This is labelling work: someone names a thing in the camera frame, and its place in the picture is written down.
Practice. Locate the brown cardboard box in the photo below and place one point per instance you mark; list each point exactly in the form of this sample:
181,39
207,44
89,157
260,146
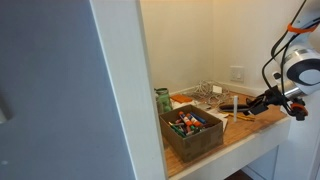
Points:
193,143

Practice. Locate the white wall outlet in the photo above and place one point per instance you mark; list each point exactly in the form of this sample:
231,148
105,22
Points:
237,74

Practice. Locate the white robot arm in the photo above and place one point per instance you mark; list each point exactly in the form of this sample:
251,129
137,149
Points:
306,66

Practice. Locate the white door frame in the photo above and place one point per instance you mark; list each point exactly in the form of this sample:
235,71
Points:
130,90

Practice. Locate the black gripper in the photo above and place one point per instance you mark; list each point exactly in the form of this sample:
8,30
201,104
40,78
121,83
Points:
273,96

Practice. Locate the blue marker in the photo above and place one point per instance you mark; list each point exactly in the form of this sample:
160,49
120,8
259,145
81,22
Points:
199,118

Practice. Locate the yellow pencil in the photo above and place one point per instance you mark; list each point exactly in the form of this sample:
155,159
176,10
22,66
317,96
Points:
247,119
245,116

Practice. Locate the white power adapter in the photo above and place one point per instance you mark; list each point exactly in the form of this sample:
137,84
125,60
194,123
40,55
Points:
217,89

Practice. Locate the orange plastic bracket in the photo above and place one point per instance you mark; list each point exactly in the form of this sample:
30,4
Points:
299,110

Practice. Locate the grey door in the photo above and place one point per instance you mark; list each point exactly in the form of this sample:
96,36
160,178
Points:
50,90

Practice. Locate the green glass jar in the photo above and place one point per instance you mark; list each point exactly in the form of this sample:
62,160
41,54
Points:
164,100

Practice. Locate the white marker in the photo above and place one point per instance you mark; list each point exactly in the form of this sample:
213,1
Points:
235,108

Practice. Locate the green marker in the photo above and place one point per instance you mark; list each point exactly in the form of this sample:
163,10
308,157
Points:
176,130

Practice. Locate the orange notepad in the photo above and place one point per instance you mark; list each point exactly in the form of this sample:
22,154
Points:
181,98

